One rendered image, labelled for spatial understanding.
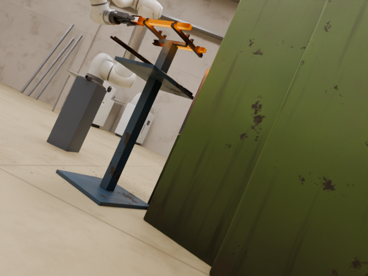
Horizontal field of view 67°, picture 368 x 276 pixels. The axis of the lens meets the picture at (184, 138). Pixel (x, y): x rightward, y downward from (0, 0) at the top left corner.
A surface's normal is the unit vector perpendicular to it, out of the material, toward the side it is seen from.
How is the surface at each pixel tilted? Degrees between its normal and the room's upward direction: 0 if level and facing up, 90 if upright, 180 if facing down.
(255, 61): 90
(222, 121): 90
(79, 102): 90
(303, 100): 90
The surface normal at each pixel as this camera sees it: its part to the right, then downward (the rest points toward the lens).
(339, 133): -0.50, -0.26
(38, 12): -0.12, -0.11
